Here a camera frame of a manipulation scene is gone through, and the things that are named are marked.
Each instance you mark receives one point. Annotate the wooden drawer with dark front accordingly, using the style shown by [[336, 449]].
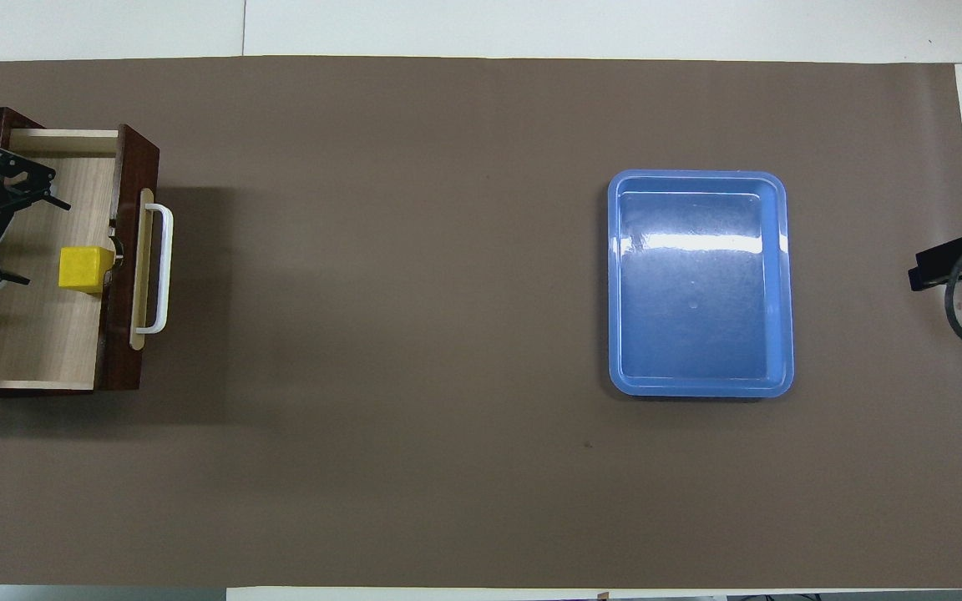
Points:
[[47, 334]]

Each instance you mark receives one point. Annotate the blue plastic tray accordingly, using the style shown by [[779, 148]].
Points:
[[698, 317]]

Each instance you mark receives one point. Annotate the yellow cube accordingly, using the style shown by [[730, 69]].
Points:
[[84, 269]]

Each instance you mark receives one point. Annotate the brown table mat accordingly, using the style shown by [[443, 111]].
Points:
[[381, 334]]

